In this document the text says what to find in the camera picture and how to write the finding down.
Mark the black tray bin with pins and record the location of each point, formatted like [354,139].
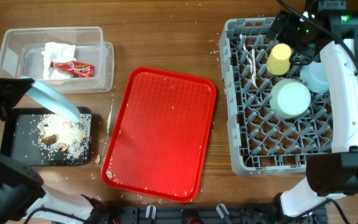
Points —
[20,134]

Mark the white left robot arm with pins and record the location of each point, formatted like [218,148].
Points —
[23,194]

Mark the yellow cup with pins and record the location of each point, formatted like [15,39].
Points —
[278,62]

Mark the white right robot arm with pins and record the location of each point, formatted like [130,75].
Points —
[328,32]

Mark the grey dishwasher rack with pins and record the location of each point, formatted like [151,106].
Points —
[261,142]

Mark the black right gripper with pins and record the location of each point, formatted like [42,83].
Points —
[289,24]

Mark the red plastic tray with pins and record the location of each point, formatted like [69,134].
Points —
[160,136]

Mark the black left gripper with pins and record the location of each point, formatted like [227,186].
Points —
[4,96]

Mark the light blue bowl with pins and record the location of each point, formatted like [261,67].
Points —
[314,77]

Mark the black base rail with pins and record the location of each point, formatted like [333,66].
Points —
[261,213]

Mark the red snack wrapper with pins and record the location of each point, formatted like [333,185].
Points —
[76,68]

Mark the white plastic spoon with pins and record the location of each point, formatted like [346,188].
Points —
[254,73]

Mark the clear plastic bin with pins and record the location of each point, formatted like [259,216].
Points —
[30,52]

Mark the white napkin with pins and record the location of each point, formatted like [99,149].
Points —
[57,52]

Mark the light blue plate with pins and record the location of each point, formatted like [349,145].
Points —
[52,100]

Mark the green bowl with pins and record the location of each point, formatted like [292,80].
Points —
[290,98]

